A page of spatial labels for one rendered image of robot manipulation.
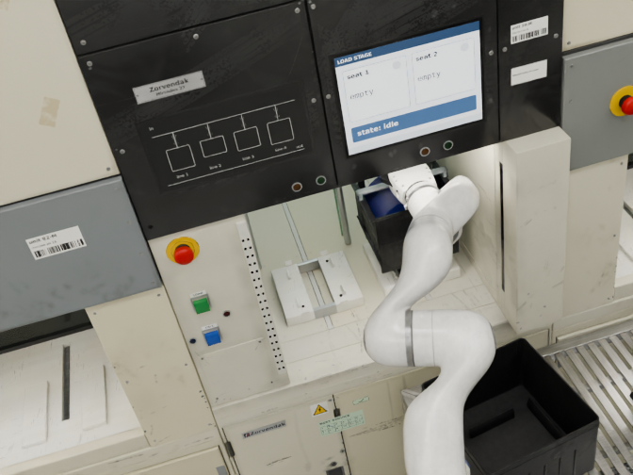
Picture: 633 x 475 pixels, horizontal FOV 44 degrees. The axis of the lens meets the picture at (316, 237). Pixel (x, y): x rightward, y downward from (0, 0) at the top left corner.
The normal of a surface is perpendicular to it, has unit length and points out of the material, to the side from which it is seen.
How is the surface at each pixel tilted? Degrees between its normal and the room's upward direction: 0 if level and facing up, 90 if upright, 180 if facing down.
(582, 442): 90
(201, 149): 90
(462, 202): 45
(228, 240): 90
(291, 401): 90
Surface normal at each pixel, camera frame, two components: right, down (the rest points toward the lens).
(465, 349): -0.30, -0.40
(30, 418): -0.16, -0.76
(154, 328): 0.24, 0.58
